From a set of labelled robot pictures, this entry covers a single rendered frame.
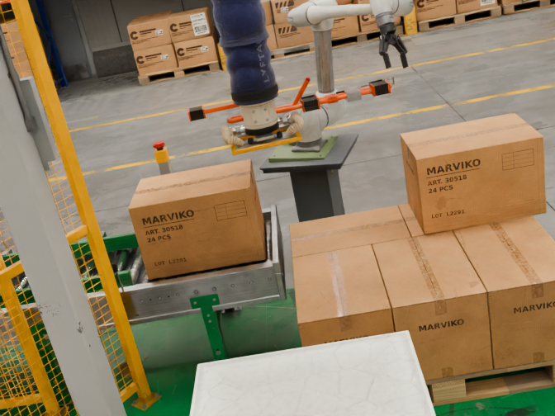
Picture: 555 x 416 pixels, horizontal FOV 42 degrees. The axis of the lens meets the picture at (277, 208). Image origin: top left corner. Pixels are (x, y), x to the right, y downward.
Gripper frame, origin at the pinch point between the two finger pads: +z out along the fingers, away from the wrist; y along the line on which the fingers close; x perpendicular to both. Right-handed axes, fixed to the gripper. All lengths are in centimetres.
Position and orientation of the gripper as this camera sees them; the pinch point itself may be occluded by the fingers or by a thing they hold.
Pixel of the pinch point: (396, 65)
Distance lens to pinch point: 366.3
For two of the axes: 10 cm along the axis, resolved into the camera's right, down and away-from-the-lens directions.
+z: 2.4, 9.7, -0.5
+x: -6.4, 2.0, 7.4
